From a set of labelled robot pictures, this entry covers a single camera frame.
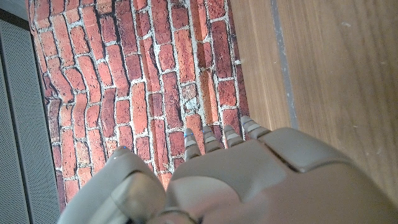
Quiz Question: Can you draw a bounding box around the red brick printed backdrop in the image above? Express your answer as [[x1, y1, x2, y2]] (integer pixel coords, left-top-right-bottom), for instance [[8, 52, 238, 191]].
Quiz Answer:
[[26, 0, 251, 212]]

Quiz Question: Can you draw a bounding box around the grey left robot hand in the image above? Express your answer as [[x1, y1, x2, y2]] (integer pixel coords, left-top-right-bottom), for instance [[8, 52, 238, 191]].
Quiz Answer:
[[57, 114, 398, 224]]

